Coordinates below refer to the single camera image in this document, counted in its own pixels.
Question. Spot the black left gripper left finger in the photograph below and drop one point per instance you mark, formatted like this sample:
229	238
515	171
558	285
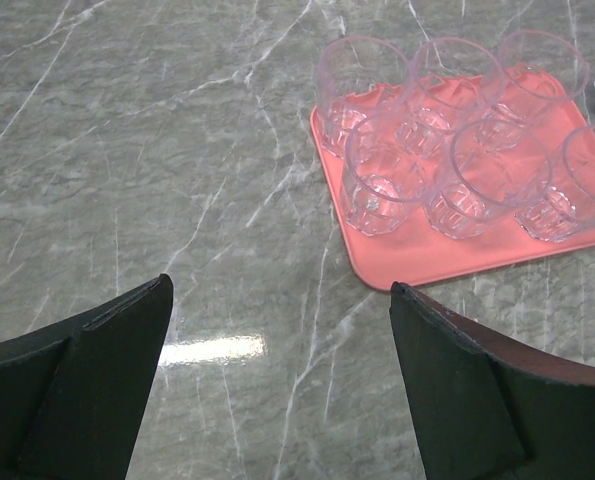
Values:
73	393

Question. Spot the pink rectangular plastic tray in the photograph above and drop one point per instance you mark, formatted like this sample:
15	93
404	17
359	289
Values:
414	252

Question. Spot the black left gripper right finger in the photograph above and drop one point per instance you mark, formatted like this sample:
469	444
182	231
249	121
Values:
486	406

